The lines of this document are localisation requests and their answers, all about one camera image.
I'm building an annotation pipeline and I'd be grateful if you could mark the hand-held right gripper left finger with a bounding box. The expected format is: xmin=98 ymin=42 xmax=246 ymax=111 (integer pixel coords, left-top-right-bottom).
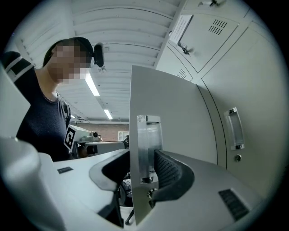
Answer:
xmin=38 ymin=149 xmax=131 ymax=228

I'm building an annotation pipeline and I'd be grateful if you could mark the black head-worn camera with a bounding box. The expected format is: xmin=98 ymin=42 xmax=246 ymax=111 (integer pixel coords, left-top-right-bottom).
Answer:
xmin=93 ymin=42 xmax=107 ymax=68

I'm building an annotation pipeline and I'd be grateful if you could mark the grey metal locker cabinet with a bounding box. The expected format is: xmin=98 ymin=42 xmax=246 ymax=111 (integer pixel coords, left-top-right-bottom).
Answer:
xmin=155 ymin=0 xmax=284 ymax=205

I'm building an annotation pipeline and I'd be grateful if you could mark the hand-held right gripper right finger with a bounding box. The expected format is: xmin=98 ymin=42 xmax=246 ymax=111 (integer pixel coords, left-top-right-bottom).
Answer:
xmin=135 ymin=149 xmax=268 ymax=231

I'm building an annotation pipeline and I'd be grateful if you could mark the white paper notice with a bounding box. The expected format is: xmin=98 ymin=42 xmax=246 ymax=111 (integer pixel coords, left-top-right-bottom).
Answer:
xmin=168 ymin=14 xmax=194 ymax=45

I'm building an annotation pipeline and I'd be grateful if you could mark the key with dark tag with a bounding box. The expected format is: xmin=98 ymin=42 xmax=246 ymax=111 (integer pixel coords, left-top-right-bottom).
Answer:
xmin=177 ymin=42 xmax=196 ymax=57
xmin=198 ymin=0 xmax=227 ymax=8

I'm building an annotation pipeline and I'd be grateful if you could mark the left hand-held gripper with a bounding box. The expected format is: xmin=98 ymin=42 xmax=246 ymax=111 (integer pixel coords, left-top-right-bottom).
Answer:
xmin=63 ymin=125 xmax=130 ymax=159

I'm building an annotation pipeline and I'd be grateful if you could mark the grey metal locker door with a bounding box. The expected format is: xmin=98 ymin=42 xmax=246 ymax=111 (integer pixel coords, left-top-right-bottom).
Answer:
xmin=129 ymin=65 xmax=219 ymax=226

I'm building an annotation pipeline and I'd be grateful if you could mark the person's upper body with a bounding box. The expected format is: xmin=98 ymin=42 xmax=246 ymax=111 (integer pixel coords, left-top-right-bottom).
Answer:
xmin=1 ymin=37 xmax=93 ymax=162

